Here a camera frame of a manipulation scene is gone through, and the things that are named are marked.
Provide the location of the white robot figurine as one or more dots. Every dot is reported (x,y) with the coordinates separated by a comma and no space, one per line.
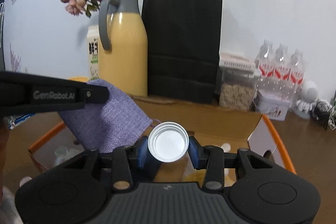
(306,100)

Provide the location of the purple knitted cloth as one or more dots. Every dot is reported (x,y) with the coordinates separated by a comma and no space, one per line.
(104,127)

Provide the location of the yellow white plush toy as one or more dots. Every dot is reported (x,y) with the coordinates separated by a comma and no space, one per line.
(191,175)

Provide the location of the left water bottle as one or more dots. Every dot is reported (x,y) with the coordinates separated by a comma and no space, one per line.
(265,66)

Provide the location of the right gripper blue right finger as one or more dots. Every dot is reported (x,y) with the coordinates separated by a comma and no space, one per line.
(193,151)

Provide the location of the black paper shopping bag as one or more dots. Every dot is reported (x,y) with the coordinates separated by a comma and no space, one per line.
(183,48)

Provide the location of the silver metal can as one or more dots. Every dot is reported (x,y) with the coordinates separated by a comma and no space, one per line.
(168,142)

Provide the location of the red orange cardboard box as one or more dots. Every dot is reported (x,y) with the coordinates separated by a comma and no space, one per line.
(211,125)

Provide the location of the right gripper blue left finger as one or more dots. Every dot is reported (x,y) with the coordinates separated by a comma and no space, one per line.
(141,148)

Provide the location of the white green milk carton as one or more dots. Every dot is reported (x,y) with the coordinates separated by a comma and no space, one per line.
(93,41)

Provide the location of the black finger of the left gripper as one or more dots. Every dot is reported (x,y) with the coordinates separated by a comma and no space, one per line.
(29,94)

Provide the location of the pale decorated tin box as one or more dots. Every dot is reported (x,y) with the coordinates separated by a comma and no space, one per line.
(272,105)

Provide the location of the yellow ceramic mug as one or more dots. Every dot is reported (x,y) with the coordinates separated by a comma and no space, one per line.
(81,79)

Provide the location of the yellow thermos jug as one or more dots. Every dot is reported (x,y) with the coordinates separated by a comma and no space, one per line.
(122,54)

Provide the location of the right water bottle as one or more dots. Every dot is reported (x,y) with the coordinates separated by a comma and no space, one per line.
(297,71)

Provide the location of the white flat box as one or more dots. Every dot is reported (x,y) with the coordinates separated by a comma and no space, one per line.
(230,61)

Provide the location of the clear container with seeds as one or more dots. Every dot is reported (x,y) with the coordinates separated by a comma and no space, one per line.
(237,89)

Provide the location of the middle water bottle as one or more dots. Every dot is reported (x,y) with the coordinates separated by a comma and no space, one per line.
(281,68)

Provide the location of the water bottle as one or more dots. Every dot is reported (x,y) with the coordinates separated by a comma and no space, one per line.
(281,68)
(297,71)
(265,66)

